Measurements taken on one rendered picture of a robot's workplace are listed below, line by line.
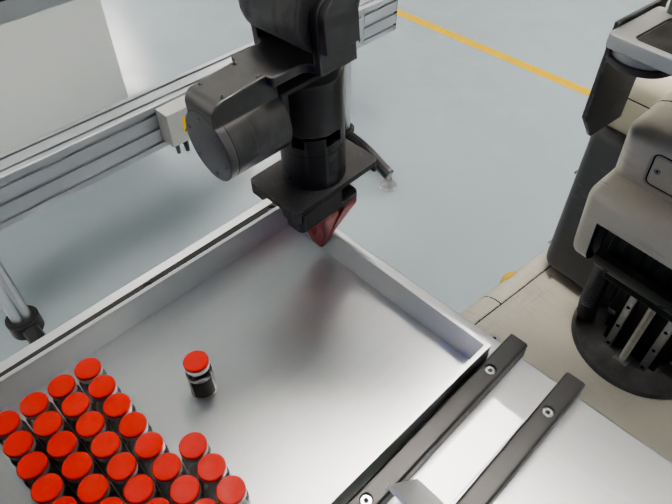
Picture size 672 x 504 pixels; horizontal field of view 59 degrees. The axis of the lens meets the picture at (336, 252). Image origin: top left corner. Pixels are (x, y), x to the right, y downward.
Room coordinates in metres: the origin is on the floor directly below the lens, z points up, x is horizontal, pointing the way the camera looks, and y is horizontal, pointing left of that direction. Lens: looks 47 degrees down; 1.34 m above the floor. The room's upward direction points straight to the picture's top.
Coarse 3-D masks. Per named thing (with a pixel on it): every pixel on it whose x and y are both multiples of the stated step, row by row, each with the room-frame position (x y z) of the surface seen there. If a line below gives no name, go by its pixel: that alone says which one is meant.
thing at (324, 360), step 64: (256, 256) 0.42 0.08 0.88; (320, 256) 0.42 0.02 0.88; (128, 320) 0.33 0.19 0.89; (192, 320) 0.34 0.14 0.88; (256, 320) 0.34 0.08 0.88; (320, 320) 0.34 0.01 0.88; (384, 320) 0.34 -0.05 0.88; (448, 320) 0.32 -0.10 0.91; (0, 384) 0.25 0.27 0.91; (128, 384) 0.27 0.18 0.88; (256, 384) 0.27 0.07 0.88; (320, 384) 0.27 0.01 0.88; (384, 384) 0.27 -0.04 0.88; (448, 384) 0.25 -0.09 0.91; (256, 448) 0.21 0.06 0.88; (320, 448) 0.21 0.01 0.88; (384, 448) 0.20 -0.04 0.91
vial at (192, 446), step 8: (192, 432) 0.20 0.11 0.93; (184, 440) 0.20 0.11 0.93; (192, 440) 0.20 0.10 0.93; (200, 440) 0.20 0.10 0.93; (184, 448) 0.19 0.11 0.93; (192, 448) 0.19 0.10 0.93; (200, 448) 0.19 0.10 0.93; (208, 448) 0.20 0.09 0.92; (184, 456) 0.19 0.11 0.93; (192, 456) 0.18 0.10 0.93; (200, 456) 0.19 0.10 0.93; (184, 464) 0.19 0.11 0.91; (192, 464) 0.18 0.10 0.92; (192, 472) 0.18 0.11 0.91
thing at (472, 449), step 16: (496, 400) 0.26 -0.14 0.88; (480, 416) 0.24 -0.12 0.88; (496, 416) 0.24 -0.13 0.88; (512, 416) 0.24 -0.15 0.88; (464, 432) 0.23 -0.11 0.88; (480, 432) 0.23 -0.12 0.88; (496, 432) 0.23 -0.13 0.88; (512, 432) 0.23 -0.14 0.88; (448, 448) 0.21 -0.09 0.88; (464, 448) 0.21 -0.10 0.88; (480, 448) 0.21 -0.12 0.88; (496, 448) 0.21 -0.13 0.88; (432, 464) 0.20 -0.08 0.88; (448, 464) 0.20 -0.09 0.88; (464, 464) 0.20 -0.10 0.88; (480, 464) 0.20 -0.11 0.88; (416, 480) 0.18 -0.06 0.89; (432, 480) 0.19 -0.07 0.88; (448, 480) 0.19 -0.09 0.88; (464, 480) 0.19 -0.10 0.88; (400, 496) 0.15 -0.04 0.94; (416, 496) 0.16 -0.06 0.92; (432, 496) 0.17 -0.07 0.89; (448, 496) 0.17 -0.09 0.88
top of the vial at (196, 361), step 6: (192, 354) 0.27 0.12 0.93; (198, 354) 0.27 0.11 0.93; (204, 354) 0.27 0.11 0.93; (186, 360) 0.27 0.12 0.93; (192, 360) 0.27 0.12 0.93; (198, 360) 0.27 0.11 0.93; (204, 360) 0.27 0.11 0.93; (186, 366) 0.26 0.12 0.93; (192, 366) 0.26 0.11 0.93; (198, 366) 0.26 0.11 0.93; (204, 366) 0.26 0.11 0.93; (192, 372) 0.25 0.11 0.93; (198, 372) 0.26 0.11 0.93
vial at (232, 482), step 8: (224, 480) 0.17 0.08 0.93; (232, 480) 0.17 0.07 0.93; (240, 480) 0.17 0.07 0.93; (216, 488) 0.16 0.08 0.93; (224, 488) 0.16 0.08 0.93; (232, 488) 0.16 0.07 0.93; (240, 488) 0.16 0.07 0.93; (224, 496) 0.16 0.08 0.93; (232, 496) 0.16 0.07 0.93; (240, 496) 0.16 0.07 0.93; (248, 496) 0.16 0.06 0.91
